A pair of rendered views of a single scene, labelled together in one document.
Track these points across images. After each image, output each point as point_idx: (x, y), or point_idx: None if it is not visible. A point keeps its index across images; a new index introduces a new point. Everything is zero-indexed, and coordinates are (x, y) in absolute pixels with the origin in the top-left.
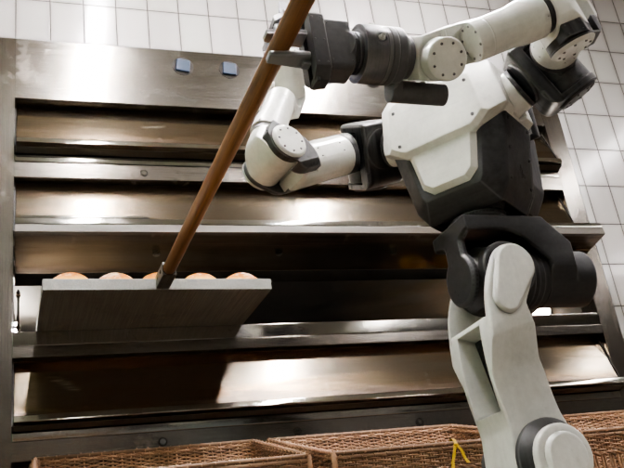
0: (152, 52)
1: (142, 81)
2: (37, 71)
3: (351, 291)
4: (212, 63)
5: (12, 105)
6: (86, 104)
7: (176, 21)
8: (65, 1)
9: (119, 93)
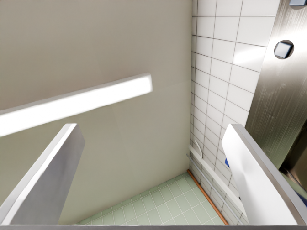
0: (263, 71)
1: (289, 90)
2: (262, 146)
3: None
4: (287, 17)
5: (283, 175)
6: (299, 136)
7: (241, 44)
8: (224, 107)
9: (296, 112)
